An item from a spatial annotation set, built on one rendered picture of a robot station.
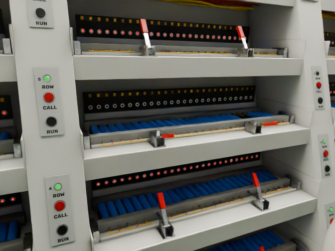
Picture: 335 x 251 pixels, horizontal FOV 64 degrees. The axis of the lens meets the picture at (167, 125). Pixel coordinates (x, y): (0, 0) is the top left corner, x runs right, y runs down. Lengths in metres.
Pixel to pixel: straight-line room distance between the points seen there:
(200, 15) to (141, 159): 0.54
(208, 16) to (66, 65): 0.54
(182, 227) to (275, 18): 0.66
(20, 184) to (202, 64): 0.44
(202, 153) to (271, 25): 0.50
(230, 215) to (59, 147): 0.43
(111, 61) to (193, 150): 0.26
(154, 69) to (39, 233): 0.38
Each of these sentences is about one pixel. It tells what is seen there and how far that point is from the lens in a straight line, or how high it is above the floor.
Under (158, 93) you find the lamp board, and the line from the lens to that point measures 0.74.
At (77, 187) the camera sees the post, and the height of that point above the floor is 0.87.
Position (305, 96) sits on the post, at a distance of 0.84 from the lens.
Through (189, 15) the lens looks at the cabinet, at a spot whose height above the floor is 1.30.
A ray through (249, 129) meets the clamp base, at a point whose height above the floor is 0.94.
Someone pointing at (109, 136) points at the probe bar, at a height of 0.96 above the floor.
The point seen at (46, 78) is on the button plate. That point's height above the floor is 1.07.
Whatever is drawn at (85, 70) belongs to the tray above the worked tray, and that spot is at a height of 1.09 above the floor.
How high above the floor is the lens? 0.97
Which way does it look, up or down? level
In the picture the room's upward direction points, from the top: 6 degrees counter-clockwise
